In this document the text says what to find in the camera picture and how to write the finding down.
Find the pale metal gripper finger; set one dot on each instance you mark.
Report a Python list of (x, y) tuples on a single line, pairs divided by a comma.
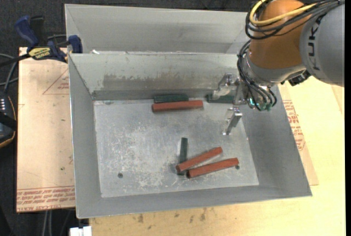
[(226, 86), (233, 121)]

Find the red-brown flat block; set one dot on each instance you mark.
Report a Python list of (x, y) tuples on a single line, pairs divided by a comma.
[(198, 160), (177, 106), (213, 167)]

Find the dark green flat block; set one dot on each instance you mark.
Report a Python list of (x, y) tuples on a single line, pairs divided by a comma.
[(170, 98), (183, 148)]

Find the grey metal bin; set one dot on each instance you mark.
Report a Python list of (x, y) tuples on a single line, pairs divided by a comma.
[(153, 147)]

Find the brown cardboard board, red print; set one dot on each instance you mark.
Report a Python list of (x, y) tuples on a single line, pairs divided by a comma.
[(44, 125)]

